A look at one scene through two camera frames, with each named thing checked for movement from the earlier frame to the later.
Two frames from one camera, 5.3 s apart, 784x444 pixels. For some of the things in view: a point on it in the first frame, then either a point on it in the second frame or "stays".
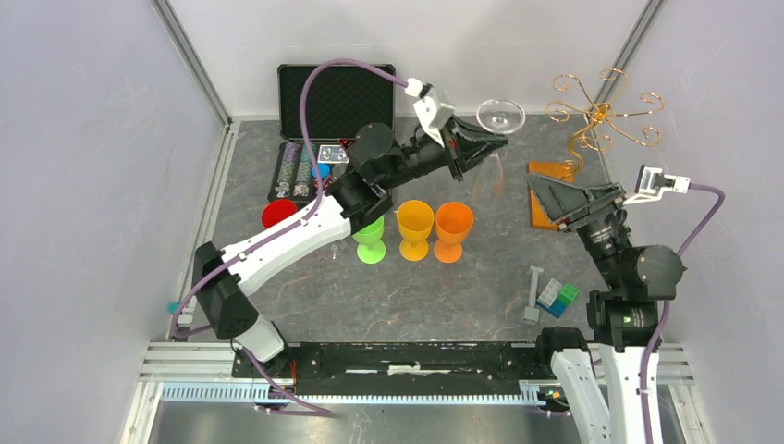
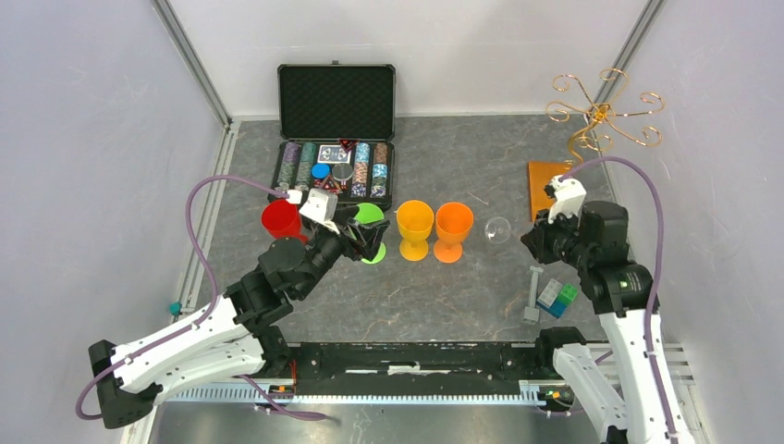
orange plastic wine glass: x=454 y=221 stays
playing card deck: x=333 y=154 stays
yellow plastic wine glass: x=415 y=219 stays
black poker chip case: x=340 y=100 stays
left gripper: x=467 y=145 to x=369 y=236
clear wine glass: x=503 y=117 to x=497 y=230
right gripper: x=561 y=200 to x=536 y=239
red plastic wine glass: x=275 y=211 stays
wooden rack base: x=558 y=170 stays
